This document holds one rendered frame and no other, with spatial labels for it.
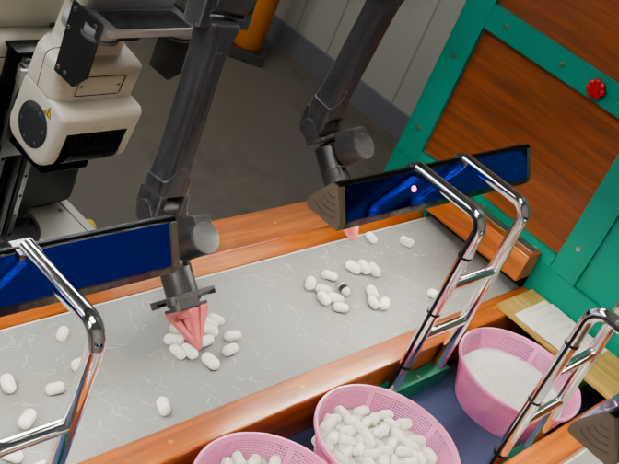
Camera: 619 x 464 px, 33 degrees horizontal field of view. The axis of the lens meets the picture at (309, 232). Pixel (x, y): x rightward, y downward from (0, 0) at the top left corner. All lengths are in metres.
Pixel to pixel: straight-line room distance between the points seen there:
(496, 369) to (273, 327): 0.49
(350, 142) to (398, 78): 2.67
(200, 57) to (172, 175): 0.21
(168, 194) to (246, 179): 2.18
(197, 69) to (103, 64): 0.62
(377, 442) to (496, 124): 0.90
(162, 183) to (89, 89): 0.59
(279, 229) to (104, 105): 0.47
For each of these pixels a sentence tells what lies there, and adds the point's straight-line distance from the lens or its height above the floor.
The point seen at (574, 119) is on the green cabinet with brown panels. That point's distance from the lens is 2.36.
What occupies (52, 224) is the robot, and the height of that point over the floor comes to 0.28.
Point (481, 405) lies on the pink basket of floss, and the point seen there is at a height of 0.73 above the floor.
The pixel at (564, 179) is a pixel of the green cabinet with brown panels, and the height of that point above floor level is 1.03.
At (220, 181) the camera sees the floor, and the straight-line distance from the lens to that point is 3.87.
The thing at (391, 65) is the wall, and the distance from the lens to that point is 4.81.
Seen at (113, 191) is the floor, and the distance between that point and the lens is 3.60.
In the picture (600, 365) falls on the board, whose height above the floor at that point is 0.78.
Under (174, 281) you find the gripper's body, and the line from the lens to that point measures 1.80.
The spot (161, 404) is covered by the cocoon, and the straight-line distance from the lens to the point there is 1.69.
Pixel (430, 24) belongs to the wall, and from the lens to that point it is 4.68.
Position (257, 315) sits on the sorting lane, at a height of 0.74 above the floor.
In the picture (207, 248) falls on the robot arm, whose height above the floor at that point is 0.93.
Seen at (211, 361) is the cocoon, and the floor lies 0.76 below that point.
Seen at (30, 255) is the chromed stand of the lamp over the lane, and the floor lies 1.12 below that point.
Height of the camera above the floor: 1.87
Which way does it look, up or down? 30 degrees down
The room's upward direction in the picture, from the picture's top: 24 degrees clockwise
